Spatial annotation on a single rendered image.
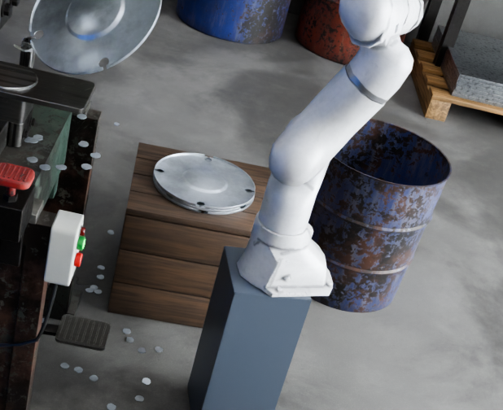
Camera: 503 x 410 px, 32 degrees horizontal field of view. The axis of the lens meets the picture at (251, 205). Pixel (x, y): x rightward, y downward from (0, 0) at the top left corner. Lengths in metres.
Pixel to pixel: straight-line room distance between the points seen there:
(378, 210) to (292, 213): 0.72
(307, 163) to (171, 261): 0.76
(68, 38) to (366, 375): 1.30
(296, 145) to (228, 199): 0.70
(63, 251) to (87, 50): 0.40
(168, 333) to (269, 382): 0.46
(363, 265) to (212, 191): 0.54
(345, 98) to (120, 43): 0.45
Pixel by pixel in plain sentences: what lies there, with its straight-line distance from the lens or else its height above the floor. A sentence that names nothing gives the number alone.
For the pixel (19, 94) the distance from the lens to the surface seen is 1.84.
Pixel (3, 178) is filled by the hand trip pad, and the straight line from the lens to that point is 1.59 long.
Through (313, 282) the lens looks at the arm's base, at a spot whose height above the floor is 0.47.
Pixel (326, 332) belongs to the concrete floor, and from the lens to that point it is 2.68.
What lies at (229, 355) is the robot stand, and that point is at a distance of 2.06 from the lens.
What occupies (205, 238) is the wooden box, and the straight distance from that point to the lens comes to 2.36.
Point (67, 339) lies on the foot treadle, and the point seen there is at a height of 0.16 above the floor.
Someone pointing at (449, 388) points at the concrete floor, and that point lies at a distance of 2.67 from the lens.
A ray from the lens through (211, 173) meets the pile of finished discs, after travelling 2.52.
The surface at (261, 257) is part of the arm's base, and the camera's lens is 1.95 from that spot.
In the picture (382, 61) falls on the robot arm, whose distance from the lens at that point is 1.73.
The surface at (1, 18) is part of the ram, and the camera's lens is 1.82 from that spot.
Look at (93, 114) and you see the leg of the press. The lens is 2.16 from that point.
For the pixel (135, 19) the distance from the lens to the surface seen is 1.79.
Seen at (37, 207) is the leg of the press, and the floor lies 0.64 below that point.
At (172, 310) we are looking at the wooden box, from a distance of 2.51.
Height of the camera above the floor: 1.59
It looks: 30 degrees down
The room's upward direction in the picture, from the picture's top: 15 degrees clockwise
